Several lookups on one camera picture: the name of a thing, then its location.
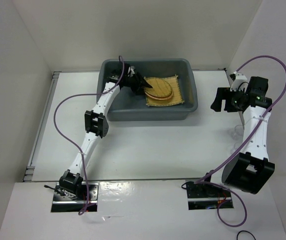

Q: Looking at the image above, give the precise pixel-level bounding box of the round yellow bamboo tray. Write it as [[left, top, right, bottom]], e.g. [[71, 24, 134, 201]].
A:
[[144, 77, 173, 93]]

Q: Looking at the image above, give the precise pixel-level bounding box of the rectangular bamboo mat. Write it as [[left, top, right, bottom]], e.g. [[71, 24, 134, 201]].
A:
[[145, 75, 184, 107]]

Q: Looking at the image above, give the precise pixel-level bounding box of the clear plastic cup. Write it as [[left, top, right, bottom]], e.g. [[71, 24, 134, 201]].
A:
[[230, 141, 242, 154], [232, 124, 244, 140]]

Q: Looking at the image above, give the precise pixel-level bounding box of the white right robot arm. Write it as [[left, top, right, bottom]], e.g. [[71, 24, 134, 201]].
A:
[[211, 73, 275, 194]]

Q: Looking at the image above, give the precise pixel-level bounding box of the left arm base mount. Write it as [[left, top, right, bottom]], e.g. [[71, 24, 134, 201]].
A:
[[44, 183, 99, 213]]

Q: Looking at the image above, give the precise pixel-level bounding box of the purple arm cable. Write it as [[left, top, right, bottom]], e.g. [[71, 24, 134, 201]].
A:
[[194, 54, 286, 228], [53, 55, 126, 216]]

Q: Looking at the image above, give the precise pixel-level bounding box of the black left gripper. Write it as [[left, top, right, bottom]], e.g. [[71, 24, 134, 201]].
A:
[[124, 71, 152, 96]]

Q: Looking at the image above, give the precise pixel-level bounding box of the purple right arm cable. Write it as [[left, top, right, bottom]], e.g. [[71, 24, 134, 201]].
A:
[[194, 54, 286, 228]]

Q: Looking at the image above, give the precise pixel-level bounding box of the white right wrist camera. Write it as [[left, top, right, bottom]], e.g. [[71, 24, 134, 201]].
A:
[[230, 71, 248, 92]]

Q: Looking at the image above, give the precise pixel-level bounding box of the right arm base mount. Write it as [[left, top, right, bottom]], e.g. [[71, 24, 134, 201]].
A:
[[181, 181, 234, 211]]

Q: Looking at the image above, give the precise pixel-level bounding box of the thin black cable loop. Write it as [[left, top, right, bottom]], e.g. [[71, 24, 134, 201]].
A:
[[236, 230, 257, 240]]

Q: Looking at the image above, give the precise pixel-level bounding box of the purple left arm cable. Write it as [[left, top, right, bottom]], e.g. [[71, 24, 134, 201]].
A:
[[53, 55, 126, 216]]

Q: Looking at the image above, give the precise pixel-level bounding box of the round orange woven tray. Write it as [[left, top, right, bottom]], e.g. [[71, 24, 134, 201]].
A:
[[145, 91, 173, 101]]

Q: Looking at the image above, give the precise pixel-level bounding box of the grey plastic bin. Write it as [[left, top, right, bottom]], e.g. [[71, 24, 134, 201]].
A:
[[107, 58, 198, 122]]

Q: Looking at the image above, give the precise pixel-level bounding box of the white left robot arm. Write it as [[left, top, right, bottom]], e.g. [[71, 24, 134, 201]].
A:
[[53, 66, 151, 200]]

